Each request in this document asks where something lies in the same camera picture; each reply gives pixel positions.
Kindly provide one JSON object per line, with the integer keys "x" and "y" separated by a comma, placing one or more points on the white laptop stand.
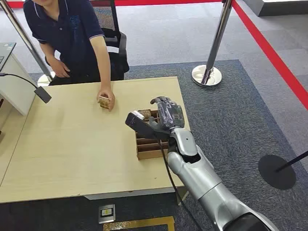
{"x": 16, "y": 89}

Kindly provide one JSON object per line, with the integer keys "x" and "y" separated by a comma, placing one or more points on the red barrier belt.
{"x": 156, "y": 2}
{"x": 269, "y": 52}

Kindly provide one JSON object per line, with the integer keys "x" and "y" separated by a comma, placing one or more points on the grey platform ledge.
{"x": 281, "y": 9}

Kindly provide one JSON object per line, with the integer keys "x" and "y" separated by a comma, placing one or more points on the patterned gold card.
{"x": 104, "y": 102}

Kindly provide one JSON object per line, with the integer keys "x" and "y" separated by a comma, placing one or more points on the black office chair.
{"x": 121, "y": 47}

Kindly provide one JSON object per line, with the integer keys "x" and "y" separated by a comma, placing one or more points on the black stanchion with round base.
{"x": 276, "y": 172}

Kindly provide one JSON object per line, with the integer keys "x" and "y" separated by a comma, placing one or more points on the metal floor socket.
{"x": 106, "y": 213}

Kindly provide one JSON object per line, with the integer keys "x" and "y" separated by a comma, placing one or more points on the grey laptop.
{"x": 6, "y": 52}

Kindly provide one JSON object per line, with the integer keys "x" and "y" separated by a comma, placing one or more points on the desk leg panel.
{"x": 181, "y": 195}

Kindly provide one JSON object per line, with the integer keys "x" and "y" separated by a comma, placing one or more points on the chrome stanchion post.
{"x": 24, "y": 35}
{"x": 217, "y": 41}

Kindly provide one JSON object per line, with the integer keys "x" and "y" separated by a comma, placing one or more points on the person's left hand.
{"x": 111, "y": 98}

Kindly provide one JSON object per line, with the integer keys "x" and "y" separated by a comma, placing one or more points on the person's right hand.
{"x": 60, "y": 68}

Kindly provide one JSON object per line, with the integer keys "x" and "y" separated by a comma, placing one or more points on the blue-grey carpet rug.
{"x": 228, "y": 127}

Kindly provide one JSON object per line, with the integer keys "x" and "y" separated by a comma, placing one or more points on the person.
{"x": 72, "y": 38}

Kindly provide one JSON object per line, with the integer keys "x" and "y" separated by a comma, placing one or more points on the patterned card in organizer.
{"x": 145, "y": 113}

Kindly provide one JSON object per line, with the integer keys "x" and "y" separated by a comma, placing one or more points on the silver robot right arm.
{"x": 204, "y": 181}

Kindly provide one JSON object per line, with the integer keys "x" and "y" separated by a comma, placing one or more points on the brown wooden card organizer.
{"x": 149, "y": 154}

